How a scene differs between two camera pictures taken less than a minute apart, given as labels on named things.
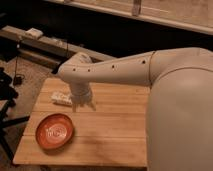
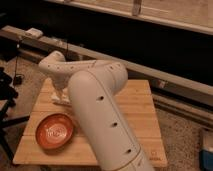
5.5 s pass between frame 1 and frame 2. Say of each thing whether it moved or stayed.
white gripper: moved
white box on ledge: stayed
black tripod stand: stayed
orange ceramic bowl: stayed
